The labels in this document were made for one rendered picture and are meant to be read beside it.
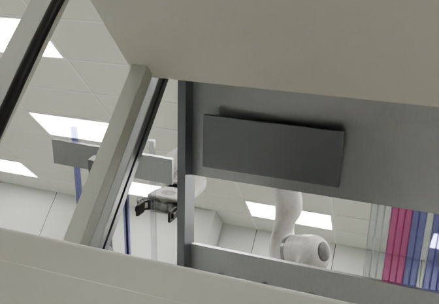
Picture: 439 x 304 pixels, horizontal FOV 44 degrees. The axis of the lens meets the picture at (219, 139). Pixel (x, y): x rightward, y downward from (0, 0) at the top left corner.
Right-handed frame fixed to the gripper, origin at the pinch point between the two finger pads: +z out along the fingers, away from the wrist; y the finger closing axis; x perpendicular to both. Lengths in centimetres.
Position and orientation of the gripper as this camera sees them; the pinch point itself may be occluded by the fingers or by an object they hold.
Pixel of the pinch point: (154, 212)
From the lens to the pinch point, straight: 147.3
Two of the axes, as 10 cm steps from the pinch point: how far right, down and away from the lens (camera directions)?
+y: 9.5, 1.4, -2.7
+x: -0.8, 9.7, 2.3
